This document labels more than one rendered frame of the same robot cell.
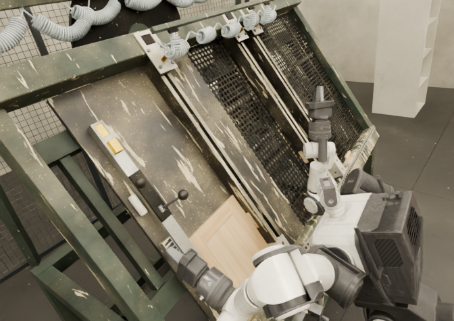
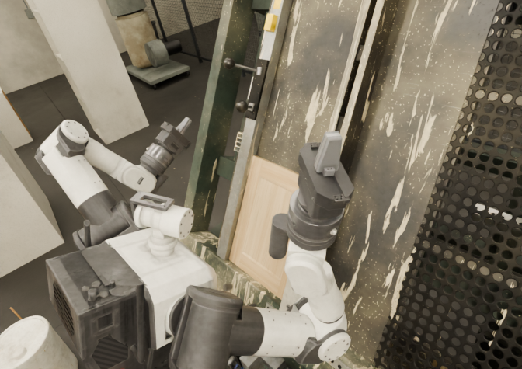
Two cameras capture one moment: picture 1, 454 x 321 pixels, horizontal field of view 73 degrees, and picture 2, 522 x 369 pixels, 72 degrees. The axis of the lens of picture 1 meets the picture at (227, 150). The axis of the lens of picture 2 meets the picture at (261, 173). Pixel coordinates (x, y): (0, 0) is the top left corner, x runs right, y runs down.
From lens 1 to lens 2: 144 cm
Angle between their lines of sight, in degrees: 85
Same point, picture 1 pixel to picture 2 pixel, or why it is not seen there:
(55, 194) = (221, 30)
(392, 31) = not seen: outside the picture
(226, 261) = (259, 211)
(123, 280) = (205, 119)
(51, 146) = not seen: outside the picture
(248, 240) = not seen: hidden behind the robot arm
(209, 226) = (273, 171)
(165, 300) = (227, 169)
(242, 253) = not seen: hidden behind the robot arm
